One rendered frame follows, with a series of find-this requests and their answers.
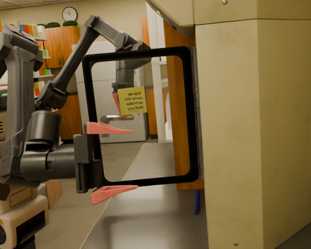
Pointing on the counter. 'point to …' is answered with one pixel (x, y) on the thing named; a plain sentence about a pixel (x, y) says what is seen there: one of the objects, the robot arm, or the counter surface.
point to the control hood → (177, 14)
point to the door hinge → (197, 111)
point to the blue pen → (197, 202)
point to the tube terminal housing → (255, 119)
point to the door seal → (187, 104)
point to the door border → (185, 107)
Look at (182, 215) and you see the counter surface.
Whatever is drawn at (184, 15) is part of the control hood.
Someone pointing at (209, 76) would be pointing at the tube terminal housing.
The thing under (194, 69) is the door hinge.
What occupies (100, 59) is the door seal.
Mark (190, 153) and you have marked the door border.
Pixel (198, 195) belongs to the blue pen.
